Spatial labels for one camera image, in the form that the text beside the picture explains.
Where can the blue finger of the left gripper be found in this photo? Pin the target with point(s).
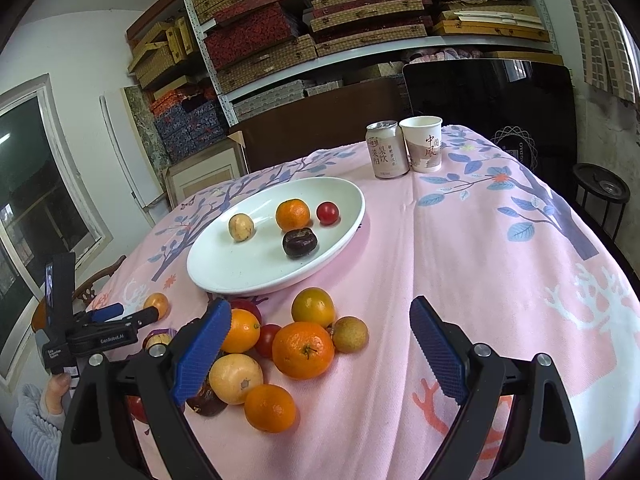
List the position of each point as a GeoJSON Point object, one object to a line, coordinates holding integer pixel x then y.
{"type": "Point", "coordinates": [107, 313]}

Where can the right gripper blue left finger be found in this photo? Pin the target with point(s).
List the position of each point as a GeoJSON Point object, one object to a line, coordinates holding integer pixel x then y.
{"type": "Point", "coordinates": [166, 378]}

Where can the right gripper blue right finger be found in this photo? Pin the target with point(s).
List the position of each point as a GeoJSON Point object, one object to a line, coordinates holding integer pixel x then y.
{"type": "Point", "coordinates": [473, 379]}

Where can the small orange fruit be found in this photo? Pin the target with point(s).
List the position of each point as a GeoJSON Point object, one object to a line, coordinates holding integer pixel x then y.
{"type": "Point", "coordinates": [159, 302]}

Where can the pale yellow pear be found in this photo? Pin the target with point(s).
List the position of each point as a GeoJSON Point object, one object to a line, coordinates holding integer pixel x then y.
{"type": "Point", "coordinates": [232, 376]}

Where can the red cherry tomato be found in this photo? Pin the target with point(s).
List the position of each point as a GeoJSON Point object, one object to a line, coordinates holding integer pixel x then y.
{"type": "Point", "coordinates": [265, 341]}
{"type": "Point", "coordinates": [327, 214]}

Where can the orange tangerine front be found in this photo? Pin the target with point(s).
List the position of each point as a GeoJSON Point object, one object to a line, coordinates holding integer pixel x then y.
{"type": "Point", "coordinates": [270, 408]}

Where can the brown kiwi fruit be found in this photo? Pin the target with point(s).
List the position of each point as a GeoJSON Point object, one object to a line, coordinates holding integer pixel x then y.
{"type": "Point", "coordinates": [349, 334]}

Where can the large orange tangerine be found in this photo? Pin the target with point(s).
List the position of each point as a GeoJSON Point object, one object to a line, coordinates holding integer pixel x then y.
{"type": "Point", "coordinates": [302, 350]}

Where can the yellow orange persimmon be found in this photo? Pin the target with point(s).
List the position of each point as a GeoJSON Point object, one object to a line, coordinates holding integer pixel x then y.
{"type": "Point", "coordinates": [315, 305]}

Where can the person's left hand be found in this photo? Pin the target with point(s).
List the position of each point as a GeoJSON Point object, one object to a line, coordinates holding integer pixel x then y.
{"type": "Point", "coordinates": [57, 387]}

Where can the wooden chair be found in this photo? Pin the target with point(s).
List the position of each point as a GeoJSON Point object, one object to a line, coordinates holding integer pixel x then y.
{"type": "Point", "coordinates": [85, 293]}

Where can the red plum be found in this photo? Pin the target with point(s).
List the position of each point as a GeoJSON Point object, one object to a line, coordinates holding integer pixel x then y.
{"type": "Point", "coordinates": [248, 306]}

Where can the white oval plate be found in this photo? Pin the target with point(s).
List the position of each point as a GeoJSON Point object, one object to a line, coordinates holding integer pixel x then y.
{"type": "Point", "coordinates": [221, 265]}

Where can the window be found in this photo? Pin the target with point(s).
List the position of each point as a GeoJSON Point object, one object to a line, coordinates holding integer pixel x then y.
{"type": "Point", "coordinates": [45, 210]}

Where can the pink patterned tablecloth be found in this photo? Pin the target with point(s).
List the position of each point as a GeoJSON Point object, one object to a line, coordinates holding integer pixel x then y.
{"type": "Point", "coordinates": [491, 248]}

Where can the small tan longan fruit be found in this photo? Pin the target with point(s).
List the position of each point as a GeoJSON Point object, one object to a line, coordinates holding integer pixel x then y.
{"type": "Point", "coordinates": [241, 227]}

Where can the cardboard box framed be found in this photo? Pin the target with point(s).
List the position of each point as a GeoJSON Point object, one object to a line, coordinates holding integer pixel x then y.
{"type": "Point", "coordinates": [221, 162]}

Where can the orange tangerine in plate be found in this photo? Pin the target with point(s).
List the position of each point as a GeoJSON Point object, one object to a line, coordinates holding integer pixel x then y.
{"type": "Point", "coordinates": [293, 215]}

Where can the red cherry tomato in plate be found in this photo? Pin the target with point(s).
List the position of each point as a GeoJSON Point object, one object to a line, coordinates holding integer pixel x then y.
{"type": "Point", "coordinates": [327, 214]}

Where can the black round stool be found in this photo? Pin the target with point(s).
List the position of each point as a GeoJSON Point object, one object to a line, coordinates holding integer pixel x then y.
{"type": "Point", "coordinates": [602, 198]}

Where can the white paper cup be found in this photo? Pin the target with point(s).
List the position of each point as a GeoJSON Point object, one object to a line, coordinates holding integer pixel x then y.
{"type": "Point", "coordinates": [423, 137]}

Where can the black folded table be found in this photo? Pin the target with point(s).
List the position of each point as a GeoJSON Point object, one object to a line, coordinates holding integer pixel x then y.
{"type": "Point", "coordinates": [526, 108]}

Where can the dark brown wooden board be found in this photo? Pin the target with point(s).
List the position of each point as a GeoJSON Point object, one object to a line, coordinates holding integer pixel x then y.
{"type": "Point", "coordinates": [329, 120]}

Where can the white metal shelf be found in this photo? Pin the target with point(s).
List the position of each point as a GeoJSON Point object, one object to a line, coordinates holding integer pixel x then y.
{"type": "Point", "coordinates": [252, 46]}

